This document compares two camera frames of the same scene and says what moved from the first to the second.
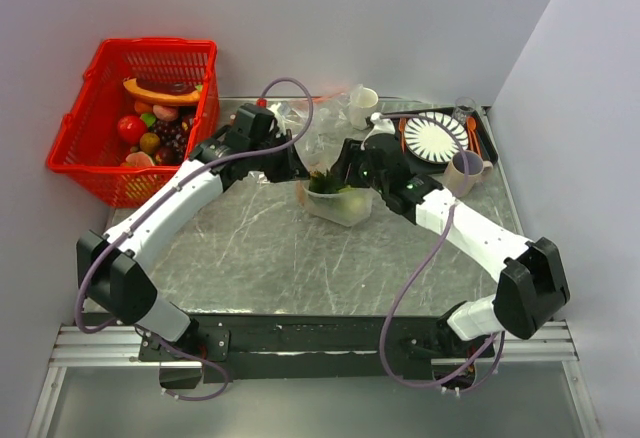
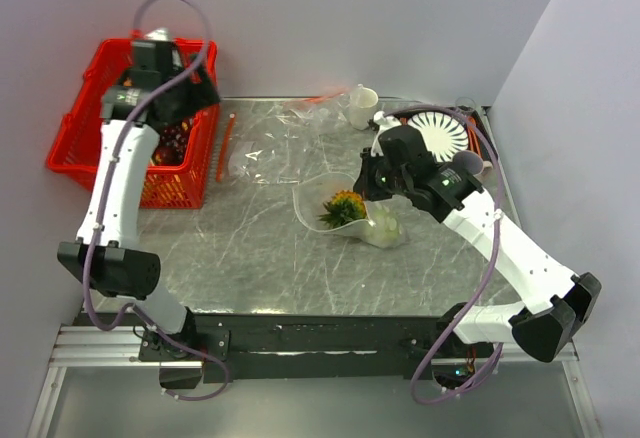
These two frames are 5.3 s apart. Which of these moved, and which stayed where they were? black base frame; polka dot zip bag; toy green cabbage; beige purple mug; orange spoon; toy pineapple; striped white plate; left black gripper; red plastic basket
Moved: polka dot zip bag; toy green cabbage; left black gripper; toy pineapple
Stayed: red plastic basket; black base frame; striped white plate; orange spoon; beige purple mug
